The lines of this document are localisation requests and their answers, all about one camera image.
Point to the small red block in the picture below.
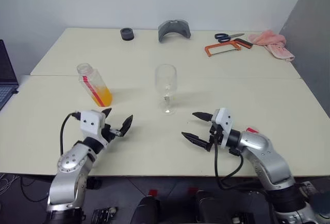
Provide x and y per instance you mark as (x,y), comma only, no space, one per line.
(153,192)

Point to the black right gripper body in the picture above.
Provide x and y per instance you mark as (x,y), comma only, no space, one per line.
(215,134)

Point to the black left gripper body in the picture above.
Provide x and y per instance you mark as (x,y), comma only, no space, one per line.
(108,132)

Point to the pink cloth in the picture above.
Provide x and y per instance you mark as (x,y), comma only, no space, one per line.
(270,41)

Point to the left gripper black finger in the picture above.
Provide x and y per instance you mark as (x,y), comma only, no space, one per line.
(107,112)
(127,126)

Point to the clear bottle with orange juice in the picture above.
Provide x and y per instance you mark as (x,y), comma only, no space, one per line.
(103,95)

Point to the dark laptop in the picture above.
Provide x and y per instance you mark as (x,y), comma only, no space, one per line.
(5,79)

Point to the grey partition panel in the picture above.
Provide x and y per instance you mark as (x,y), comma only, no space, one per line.
(314,41)

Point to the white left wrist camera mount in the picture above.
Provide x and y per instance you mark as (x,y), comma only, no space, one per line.
(90,123)

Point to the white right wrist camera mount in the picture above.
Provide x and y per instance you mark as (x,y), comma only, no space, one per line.
(224,121)

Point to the dark rounded shape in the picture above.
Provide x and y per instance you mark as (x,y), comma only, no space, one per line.
(211,208)
(144,211)

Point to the orange and black hacksaw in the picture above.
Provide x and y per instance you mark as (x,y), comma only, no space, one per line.
(245,43)

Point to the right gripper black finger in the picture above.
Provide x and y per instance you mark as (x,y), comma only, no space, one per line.
(196,141)
(203,116)

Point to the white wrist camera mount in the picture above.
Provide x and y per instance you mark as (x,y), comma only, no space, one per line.
(90,123)
(224,121)

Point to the clear wine glass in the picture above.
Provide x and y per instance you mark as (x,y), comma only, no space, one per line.
(166,79)

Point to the grey curved plastic part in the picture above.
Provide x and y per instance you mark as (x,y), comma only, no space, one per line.
(165,27)

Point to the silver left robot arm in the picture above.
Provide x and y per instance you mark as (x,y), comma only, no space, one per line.
(68,172)

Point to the small black box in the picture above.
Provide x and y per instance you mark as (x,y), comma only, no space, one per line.
(103,215)

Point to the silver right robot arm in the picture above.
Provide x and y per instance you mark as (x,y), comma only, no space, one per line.
(268,162)

